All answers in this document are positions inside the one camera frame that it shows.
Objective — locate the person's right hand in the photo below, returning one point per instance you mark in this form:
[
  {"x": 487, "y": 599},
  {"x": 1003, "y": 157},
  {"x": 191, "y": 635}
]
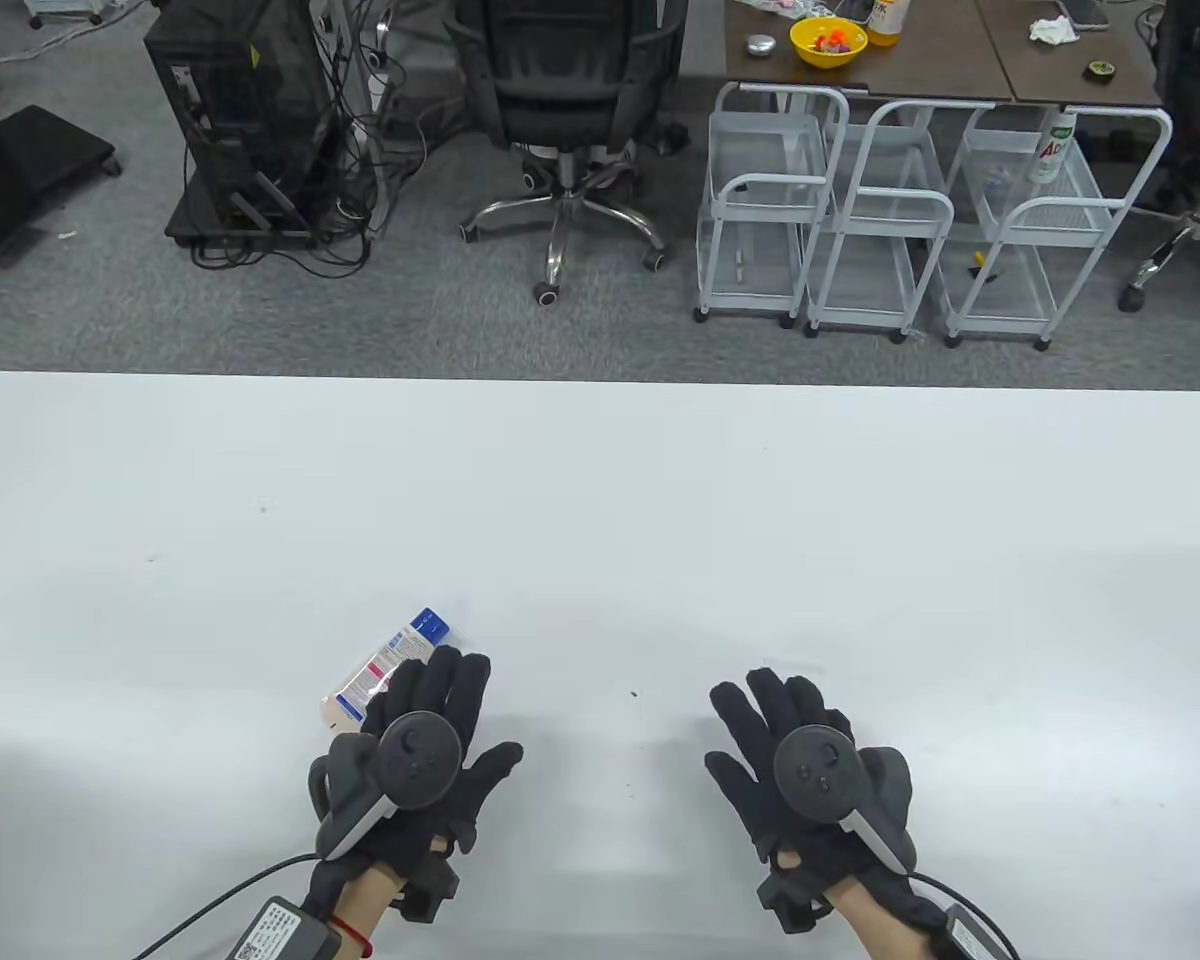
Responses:
[{"x": 750, "y": 725}]

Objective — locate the person's left hand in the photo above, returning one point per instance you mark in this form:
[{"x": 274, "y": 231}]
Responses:
[{"x": 460, "y": 700}]

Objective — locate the white hand cream tube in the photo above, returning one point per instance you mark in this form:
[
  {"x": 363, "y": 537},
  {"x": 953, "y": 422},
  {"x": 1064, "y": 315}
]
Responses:
[{"x": 390, "y": 655}]

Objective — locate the person's right forearm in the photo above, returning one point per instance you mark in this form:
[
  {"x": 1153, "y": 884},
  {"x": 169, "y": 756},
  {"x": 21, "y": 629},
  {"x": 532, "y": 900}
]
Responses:
[{"x": 875, "y": 920}]

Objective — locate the person's left forearm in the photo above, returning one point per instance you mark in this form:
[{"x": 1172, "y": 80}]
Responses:
[{"x": 370, "y": 905}]

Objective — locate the black right hand controller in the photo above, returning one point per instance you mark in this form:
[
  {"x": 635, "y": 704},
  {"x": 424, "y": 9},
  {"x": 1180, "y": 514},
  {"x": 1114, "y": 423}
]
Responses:
[{"x": 810, "y": 765}]

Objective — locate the black glove sensor module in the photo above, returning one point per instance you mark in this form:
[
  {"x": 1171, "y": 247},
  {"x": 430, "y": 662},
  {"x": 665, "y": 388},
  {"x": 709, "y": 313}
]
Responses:
[
  {"x": 430, "y": 890},
  {"x": 790, "y": 900}
]

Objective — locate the black box with white label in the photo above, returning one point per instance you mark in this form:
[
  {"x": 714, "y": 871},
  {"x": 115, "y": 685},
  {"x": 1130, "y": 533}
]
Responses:
[{"x": 280, "y": 930}]

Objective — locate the slim black wrist box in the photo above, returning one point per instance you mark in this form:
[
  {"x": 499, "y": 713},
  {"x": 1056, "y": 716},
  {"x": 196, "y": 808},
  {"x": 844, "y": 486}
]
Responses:
[{"x": 970, "y": 935}]

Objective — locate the yellow and black tool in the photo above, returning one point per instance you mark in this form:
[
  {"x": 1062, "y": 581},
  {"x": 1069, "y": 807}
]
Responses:
[{"x": 980, "y": 262}]

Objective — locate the black mesh office chair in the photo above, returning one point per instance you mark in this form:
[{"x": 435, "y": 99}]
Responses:
[{"x": 560, "y": 90}]

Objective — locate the black computer tower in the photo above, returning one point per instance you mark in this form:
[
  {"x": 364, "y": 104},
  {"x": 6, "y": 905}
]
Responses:
[{"x": 230, "y": 110}]

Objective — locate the white bottle with green cap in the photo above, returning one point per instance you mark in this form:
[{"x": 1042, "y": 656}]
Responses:
[{"x": 1050, "y": 150}]

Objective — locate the yellow bowl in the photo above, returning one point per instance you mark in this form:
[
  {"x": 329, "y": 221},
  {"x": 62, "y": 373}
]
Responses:
[{"x": 826, "y": 55}]

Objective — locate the round silver case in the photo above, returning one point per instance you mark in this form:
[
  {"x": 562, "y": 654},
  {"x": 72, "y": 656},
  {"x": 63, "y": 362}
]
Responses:
[{"x": 760, "y": 45}]

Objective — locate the brown wooden desk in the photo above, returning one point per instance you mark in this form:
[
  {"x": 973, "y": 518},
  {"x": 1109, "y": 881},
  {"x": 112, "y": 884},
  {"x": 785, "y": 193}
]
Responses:
[
  {"x": 920, "y": 65},
  {"x": 1050, "y": 75}
]

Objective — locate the black rolling stand base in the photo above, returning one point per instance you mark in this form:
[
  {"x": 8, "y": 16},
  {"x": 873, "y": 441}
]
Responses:
[{"x": 30, "y": 150}]

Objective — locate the orange drink bottle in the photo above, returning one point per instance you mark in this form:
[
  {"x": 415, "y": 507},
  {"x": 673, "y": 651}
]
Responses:
[{"x": 888, "y": 25}]

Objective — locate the crumpled white tissue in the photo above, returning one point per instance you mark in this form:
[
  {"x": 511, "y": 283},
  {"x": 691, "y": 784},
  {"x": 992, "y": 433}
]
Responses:
[{"x": 1052, "y": 32}]

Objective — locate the black chair with chrome base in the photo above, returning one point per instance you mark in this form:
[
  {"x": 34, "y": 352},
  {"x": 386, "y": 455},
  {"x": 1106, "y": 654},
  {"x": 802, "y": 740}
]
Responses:
[{"x": 1195, "y": 100}]

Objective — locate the white cart base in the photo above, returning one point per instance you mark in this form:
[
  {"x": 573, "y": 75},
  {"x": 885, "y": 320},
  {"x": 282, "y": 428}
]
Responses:
[{"x": 65, "y": 10}]

